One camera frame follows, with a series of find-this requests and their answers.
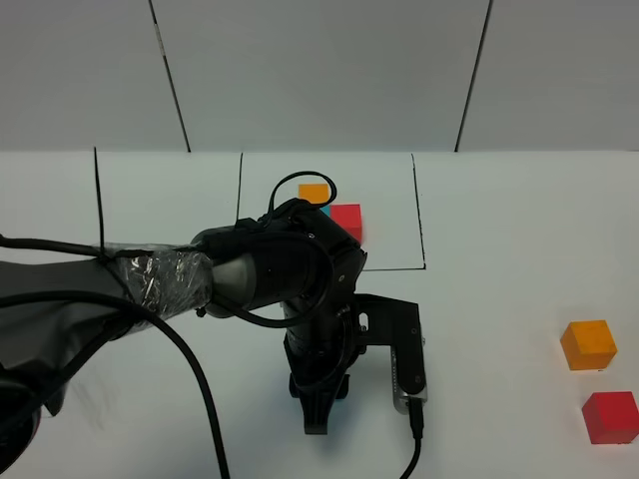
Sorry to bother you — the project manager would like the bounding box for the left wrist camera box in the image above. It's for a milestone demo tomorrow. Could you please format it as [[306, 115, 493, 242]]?
[[354, 293, 427, 415]]

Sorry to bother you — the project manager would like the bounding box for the black left camera cable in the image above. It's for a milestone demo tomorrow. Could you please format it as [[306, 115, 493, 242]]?
[[0, 172, 426, 479]]

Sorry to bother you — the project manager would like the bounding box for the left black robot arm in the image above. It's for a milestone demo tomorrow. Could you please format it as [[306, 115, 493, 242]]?
[[1, 199, 366, 477]]

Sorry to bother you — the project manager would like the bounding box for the template orange cube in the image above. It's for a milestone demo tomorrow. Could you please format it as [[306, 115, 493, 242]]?
[[298, 184, 330, 205]]

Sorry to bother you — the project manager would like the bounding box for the template red cube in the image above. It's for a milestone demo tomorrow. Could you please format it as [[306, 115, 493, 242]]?
[[329, 204, 363, 243]]

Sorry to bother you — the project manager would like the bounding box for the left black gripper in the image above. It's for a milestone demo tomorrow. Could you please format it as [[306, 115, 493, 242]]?
[[284, 293, 359, 434]]

